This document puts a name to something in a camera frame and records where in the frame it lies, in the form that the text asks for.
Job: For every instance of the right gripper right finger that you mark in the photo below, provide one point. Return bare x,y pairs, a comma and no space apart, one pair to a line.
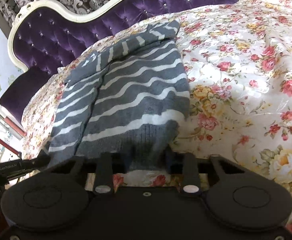
184,166

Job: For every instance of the floral bed sheet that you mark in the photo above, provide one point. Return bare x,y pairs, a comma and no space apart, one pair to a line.
238,60

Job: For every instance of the red vacuum cleaner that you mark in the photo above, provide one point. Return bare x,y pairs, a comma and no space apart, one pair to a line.
4,144

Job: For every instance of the grey white striped sweater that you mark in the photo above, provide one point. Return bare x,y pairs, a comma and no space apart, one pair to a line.
131,98

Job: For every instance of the purple tufted chaise sofa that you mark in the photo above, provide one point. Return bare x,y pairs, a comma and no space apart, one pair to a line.
46,35

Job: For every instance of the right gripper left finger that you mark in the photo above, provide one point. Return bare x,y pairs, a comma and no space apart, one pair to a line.
106,166

